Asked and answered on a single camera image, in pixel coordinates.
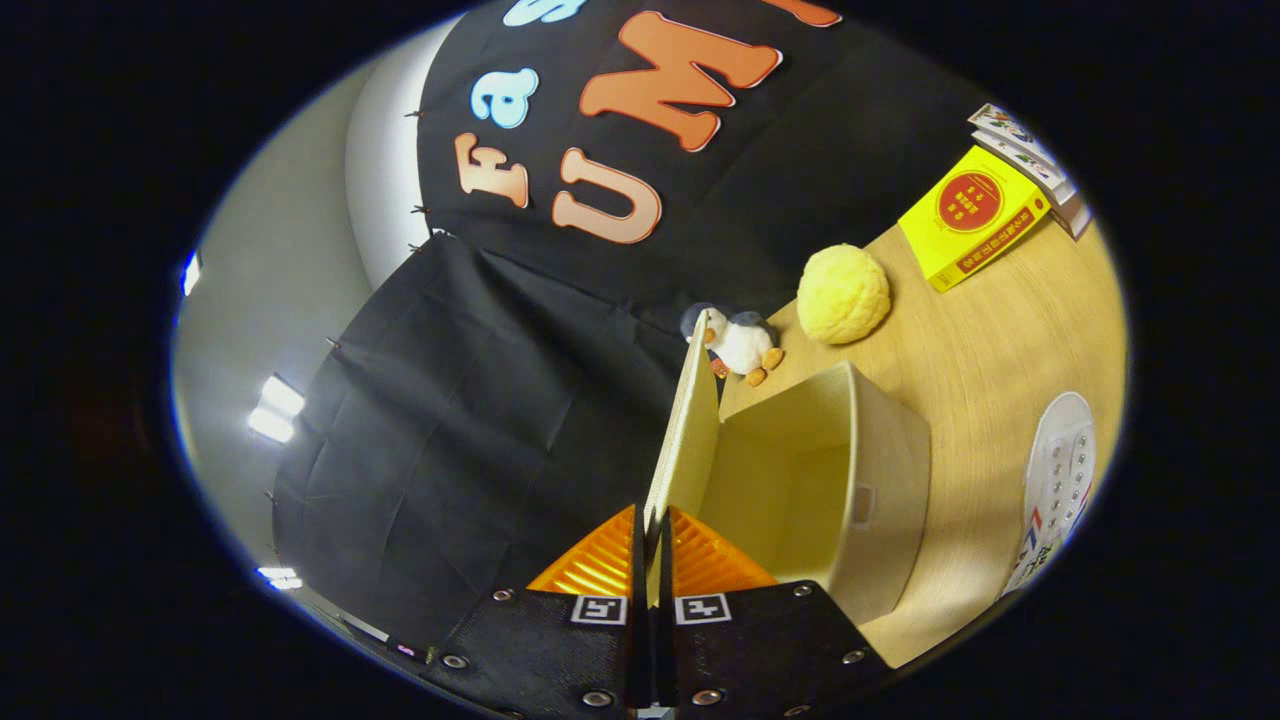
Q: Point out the penguin plush toy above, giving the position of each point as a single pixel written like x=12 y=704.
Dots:
x=745 y=345

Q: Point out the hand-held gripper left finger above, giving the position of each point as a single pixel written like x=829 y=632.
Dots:
x=637 y=640

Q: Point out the yellow round plush bun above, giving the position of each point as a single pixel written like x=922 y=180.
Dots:
x=843 y=295

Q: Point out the cream fabric storage box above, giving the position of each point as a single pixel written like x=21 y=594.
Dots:
x=880 y=450

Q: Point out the white canvas shoe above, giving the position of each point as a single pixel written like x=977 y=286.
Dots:
x=1060 y=470

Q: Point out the ceiling light panel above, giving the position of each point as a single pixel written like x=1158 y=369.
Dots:
x=275 y=410
x=190 y=275
x=280 y=575

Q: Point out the yellow book red circle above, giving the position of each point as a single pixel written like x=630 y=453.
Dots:
x=960 y=215

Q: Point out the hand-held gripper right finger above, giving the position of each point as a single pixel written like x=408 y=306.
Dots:
x=667 y=645

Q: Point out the black backdrop cloth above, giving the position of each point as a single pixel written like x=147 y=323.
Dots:
x=480 y=420

